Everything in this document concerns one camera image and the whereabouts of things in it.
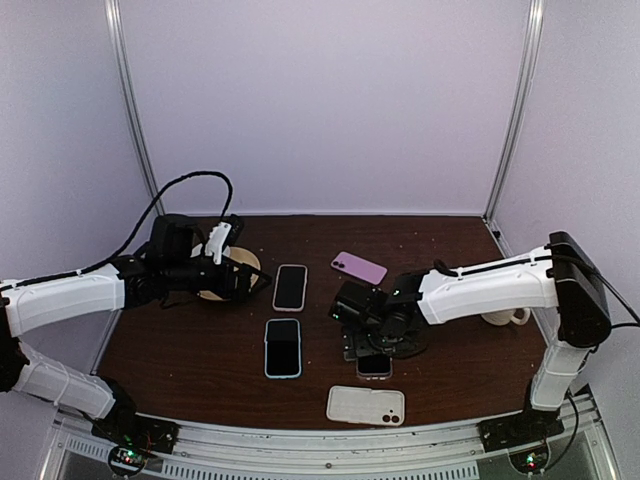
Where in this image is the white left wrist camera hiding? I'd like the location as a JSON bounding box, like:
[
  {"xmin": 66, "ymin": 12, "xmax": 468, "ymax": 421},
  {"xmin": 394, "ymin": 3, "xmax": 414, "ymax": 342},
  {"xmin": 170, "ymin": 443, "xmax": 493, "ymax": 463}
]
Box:
[{"xmin": 203, "ymin": 214, "xmax": 244, "ymax": 265}]

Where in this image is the beige ceramic plate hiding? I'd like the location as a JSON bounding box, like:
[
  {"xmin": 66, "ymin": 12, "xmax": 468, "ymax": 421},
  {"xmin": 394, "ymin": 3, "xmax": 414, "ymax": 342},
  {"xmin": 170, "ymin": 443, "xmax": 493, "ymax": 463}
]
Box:
[{"xmin": 198, "ymin": 246, "xmax": 261, "ymax": 302}]

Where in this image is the left aluminium frame post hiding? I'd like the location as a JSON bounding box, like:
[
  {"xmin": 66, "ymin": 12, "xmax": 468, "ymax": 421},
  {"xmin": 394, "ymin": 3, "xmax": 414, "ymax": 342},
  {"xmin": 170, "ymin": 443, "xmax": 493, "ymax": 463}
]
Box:
[{"xmin": 104, "ymin": 0, "xmax": 160, "ymax": 199}]

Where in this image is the light blue phone case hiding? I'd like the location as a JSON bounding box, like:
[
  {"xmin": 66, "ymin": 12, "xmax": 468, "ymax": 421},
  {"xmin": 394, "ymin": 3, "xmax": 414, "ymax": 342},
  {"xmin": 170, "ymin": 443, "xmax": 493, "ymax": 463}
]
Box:
[{"xmin": 263, "ymin": 317, "xmax": 303, "ymax": 379}]

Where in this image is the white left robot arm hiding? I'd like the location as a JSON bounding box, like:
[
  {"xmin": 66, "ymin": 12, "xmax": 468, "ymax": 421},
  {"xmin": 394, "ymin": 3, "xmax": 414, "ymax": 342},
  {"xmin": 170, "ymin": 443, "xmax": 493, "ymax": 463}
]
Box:
[{"xmin": 1, "ymin": 214, "xmax": 272, "ymax": 444}]

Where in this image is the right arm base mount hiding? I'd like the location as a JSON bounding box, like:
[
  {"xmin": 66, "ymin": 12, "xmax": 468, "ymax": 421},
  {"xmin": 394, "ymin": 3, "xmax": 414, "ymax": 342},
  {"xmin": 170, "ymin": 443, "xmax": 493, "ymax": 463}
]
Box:
[{"xmin": 478, "ymin": 401, "xmax": 564, "ymax": 474}]

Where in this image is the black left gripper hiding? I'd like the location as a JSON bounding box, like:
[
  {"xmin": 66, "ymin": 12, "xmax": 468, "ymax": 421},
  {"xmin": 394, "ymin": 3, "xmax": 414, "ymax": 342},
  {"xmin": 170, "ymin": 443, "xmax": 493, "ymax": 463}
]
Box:
[{"xmin": 164, "ymin": 255, "xmax": 272, "ymax": 303}]

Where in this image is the aluminium front rail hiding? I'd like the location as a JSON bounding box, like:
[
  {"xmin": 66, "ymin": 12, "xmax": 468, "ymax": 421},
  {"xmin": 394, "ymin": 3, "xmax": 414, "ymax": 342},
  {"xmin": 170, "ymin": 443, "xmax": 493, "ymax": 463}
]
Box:
[{"xmin": 49, "ymin": 382, "xmax": 609, "ymax": 480}]

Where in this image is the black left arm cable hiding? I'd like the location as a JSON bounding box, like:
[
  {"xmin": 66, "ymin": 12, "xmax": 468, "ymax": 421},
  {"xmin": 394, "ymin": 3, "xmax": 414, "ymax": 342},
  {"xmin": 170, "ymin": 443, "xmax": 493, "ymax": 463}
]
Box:
[{"xmin": 0, "ymin": 170, "xmax": 235, "ymax": 291}]

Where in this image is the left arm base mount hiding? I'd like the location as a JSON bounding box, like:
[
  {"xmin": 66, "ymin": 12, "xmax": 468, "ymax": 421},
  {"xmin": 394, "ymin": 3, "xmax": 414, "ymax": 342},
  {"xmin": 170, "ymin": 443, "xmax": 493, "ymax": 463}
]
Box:
[{"xmin": 84, "ymin": 413, "xmax": 179, "ymax": 478}]

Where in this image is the purple phone bottom of stack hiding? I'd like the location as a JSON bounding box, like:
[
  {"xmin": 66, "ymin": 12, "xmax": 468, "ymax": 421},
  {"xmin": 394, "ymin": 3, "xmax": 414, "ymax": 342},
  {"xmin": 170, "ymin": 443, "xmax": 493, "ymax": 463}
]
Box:
[{"xmin": 330, "ymin": 251, "xmax": 388, "ymax": 286}]

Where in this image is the black-screen phone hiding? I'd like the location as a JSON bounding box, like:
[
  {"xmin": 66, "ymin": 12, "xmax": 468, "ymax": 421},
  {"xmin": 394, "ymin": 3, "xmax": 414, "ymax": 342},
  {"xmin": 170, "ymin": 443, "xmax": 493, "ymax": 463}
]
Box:
[{"xmin": 274, "ymin": 266, "xmax": 306, "ymax": 309}]

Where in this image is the cream case under stack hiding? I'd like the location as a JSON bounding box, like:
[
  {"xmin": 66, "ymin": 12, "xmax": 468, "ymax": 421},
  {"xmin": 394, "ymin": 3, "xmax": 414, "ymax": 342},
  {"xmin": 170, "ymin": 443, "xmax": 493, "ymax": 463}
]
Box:
[{"xmin": 326, "ymin": 385, "xmax": 405, "ymax": 427}]

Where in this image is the dark phone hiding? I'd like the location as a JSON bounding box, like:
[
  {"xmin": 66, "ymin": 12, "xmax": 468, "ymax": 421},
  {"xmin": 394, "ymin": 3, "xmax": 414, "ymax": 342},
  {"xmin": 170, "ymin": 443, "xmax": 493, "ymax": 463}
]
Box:
[{"xmin": 357, "ymin": 353, "xmax": 391, "ymax": 377}]

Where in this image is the cream ribbed mug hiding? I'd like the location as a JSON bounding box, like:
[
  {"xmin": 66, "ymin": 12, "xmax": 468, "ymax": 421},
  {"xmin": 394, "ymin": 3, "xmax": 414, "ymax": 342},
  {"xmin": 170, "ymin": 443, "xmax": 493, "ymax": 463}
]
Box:
[{"xmin": 481, "ymin": 307, "xmax": 531, "ymax": 327}]

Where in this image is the pink phone case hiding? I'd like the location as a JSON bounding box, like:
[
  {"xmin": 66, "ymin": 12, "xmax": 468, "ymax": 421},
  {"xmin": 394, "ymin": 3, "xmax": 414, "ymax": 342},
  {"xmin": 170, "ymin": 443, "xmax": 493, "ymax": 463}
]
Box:
[{"xmin": 271, "ymin": 264, "xmax": 308, "ymax": 313}]

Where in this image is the right aluminium frame post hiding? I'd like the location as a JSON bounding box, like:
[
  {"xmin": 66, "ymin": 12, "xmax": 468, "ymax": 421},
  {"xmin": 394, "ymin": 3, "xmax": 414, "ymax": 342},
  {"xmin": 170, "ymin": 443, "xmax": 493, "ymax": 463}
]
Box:
[{"xmin": 484, "ymin": 0, "xmax": 546, "ymax": 222}]

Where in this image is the aluminium frame post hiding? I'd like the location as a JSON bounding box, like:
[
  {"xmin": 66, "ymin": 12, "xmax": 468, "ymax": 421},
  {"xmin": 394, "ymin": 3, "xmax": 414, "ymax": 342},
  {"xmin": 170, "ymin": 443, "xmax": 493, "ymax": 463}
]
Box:
[
  {"xmin": 104, "ymin": 0, "xmax": 160, "ymax": 199},
  {"xmin": 484, "ymin": 0, "xmax": 546, "ymax": 222}
]

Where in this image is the clear magsafe phone case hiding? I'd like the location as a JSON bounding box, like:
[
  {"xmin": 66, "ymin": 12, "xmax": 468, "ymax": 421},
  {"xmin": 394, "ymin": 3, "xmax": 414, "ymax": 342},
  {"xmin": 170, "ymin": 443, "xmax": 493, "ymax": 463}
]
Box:
[{"xmin": 355, "ymin": 352, "xmax": 394, "ymax": 383}]

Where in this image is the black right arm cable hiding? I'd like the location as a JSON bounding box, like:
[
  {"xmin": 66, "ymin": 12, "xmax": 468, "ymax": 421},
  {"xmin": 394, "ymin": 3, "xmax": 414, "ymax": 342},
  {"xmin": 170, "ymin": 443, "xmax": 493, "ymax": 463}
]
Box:
[{"xmin": 432, "ymin": 252, "xmax": 640, "ymax": 471}]

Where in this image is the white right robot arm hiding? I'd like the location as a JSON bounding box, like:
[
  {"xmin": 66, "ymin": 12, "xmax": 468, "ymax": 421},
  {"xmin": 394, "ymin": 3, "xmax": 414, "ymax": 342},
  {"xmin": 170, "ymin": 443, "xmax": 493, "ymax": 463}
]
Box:
[{"xmin": 329, "ymin": 231, "xmax": 612, "ymax": 442}]

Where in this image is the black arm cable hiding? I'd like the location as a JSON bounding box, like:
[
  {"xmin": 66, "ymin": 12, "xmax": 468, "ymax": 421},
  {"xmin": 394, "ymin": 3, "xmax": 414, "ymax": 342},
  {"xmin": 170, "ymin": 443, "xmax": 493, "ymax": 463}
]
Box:
[
  {"xmin": 0, "ymin": 170, "xmax": 235, "ymax": 291},
  {"xmin": 432, "ymin": 252, "xmax": 640, "ymax": 471}
]

